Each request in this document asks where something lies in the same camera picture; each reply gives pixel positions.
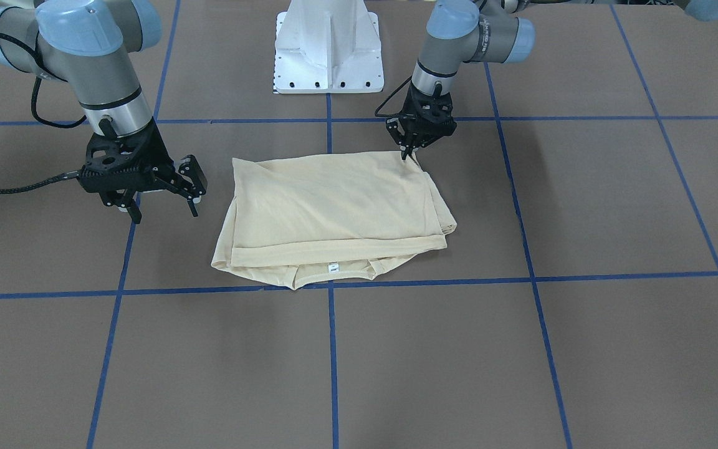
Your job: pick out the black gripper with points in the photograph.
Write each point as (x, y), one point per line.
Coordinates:
(154, 151)
(444, 128)

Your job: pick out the cream long sleeve t-shirt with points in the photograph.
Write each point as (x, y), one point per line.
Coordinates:
(303, 220)

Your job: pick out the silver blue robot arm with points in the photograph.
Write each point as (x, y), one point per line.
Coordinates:
(475, 32)
(86, 44)

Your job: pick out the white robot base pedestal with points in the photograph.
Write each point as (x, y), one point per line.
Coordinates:
(327, 47)

